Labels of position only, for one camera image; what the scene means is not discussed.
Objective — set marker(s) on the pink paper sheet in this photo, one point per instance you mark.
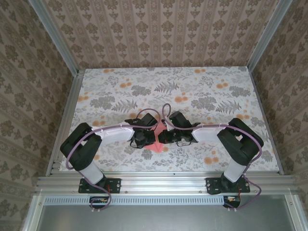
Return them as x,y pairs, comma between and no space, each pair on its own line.
156,148

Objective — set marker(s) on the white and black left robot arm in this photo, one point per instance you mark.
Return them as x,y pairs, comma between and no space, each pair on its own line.
79,149

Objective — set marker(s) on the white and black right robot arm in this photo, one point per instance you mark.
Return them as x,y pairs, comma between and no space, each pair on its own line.
240,144

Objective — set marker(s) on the grey metal sheet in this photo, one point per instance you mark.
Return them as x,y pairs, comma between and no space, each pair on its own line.
163,219

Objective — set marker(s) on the floral patterned table cover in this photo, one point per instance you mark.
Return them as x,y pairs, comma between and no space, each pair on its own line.
120,79

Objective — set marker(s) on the white right camera bracket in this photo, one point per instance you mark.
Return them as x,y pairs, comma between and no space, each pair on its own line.
168,126

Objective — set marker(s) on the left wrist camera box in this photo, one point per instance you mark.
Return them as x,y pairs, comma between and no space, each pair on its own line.
148,120

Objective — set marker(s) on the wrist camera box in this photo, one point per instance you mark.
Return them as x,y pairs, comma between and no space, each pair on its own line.
179,120
148,120

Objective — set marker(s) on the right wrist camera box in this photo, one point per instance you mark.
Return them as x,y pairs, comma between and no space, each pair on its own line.
179,120

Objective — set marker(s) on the aluminium cross rail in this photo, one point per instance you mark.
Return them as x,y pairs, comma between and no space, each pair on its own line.
163,184

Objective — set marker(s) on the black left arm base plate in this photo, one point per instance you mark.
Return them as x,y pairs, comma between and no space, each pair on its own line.
115,185

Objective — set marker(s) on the aluminium side rail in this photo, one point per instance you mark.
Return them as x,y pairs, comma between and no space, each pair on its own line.
258,96
72,101

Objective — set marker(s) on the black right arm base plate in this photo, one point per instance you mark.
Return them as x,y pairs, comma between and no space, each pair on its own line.
245,186

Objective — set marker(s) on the aluminium frame post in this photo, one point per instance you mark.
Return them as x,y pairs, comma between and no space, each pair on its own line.
55,36
267,36

